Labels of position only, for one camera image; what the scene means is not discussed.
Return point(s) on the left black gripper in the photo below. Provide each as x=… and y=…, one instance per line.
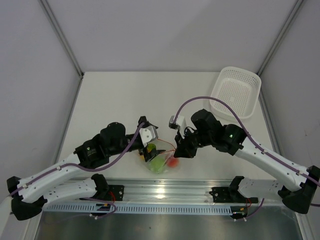
x=149, y=156

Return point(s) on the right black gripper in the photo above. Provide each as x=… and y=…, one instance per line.
x=184, y=151

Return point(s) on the yellow green mango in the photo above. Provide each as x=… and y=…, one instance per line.
x=149, y=147

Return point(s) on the red yellow peach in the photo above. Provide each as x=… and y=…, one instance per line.
x=172, y=162

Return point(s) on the clear orange-zipper zip bag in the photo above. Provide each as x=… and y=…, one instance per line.
x=170, y=149

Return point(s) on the green apple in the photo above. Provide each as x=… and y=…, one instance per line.
x=157, y=165

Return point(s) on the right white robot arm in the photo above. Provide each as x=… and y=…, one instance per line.
x=295, y=185

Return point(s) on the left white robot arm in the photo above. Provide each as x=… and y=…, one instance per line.
x=79, y=175

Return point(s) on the white perforated plastic basket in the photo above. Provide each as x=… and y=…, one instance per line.
x=239, y=89

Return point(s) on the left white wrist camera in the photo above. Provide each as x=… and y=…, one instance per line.
x=148, y=135

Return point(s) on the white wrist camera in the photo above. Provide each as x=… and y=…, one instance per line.
x=148, y=135
x=178, y=124

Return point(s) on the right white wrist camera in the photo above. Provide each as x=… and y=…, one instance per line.
x=178, y=124

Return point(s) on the aluminium mounting rail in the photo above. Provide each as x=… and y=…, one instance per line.
x=165, y=191

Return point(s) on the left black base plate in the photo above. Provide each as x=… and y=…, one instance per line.
x=115, y=193

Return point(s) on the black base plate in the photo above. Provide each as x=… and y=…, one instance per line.
x=115, y=193
x=230, y=195

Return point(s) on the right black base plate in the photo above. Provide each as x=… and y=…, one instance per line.
x=230, y=195

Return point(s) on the white slotted cable duct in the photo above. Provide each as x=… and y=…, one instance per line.
x=132, y=208

